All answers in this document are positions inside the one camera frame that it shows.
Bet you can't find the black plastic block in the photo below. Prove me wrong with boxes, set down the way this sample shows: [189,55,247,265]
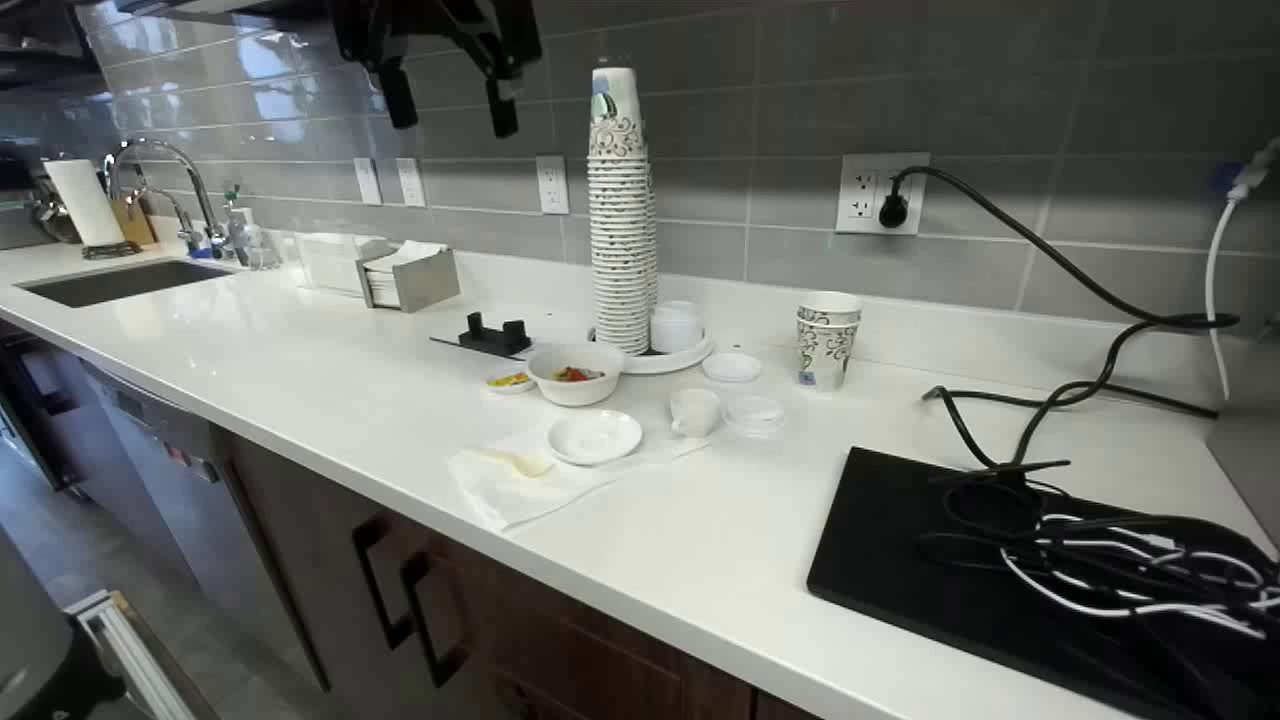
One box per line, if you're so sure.
[457,306,538,358]

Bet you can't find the white paper napkin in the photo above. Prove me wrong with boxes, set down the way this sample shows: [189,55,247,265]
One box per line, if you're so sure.
[446,438,608,534]

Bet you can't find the small white lid dish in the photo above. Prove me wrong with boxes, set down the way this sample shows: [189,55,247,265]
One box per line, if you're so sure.
[699,345,770,387]

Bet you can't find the white bowl with food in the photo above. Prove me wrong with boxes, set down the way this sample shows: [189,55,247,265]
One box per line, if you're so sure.
[524,339,628,408]

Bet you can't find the white cable in bundle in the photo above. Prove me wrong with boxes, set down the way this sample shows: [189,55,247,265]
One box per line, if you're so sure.
[997,506,1271,631]

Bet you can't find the brown bottle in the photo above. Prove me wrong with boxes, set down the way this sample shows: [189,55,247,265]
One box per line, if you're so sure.
[110,188,163,250]

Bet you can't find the black cable bundle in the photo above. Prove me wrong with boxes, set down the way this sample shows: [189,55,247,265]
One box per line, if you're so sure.
[916,473,1280,677]

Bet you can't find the soap dispenser bottle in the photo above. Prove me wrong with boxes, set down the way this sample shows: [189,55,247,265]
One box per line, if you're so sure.
[222,179,272,269]

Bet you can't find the white wall outlet with plug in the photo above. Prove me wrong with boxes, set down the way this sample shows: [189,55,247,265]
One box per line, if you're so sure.
[831,147,938,241]

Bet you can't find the single patterned paper cup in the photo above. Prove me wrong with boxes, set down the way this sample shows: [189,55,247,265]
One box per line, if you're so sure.
[791,289,868,397]

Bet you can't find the white board by sink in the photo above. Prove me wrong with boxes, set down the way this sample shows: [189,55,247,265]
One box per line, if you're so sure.
[42,154,127,250]

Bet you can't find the white plate under cup stacks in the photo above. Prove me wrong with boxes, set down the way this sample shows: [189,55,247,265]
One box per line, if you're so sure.
[615,332,721,378]

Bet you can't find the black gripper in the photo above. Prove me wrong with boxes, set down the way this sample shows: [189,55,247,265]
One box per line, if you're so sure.
[333,0,543,138]

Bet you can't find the white cups beside stack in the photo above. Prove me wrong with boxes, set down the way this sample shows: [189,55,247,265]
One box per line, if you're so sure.
[648,294,707,358]

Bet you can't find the white wall cable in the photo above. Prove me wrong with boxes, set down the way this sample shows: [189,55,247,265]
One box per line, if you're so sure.
[1202,132,1280,405]

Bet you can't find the chrome faucet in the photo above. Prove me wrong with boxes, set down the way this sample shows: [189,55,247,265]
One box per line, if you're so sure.
[105,132,223,250]

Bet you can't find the black power cable with plug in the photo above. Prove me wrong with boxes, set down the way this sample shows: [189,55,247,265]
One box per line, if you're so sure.
[875,160,1245,479]

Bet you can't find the small white tea cup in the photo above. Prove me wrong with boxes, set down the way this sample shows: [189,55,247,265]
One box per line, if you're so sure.
[665,382,729,444]

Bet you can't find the steel napkin holder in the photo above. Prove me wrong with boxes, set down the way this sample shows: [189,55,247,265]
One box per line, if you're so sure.
[353,235,465,315]

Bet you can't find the tall patterned paper cup stack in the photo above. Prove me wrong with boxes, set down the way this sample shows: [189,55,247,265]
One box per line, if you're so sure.
[583,65,662,358]

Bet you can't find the small clear dish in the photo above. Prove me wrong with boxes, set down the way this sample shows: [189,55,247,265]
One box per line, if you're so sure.
[723,392,791,444]

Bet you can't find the black kitchen sink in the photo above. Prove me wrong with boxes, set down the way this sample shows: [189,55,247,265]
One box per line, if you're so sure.
[18,257,235,312]

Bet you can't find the black cabinet handle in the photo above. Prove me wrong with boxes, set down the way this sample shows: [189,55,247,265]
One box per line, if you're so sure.
[347,506,419,657]
[402,549,471,693]

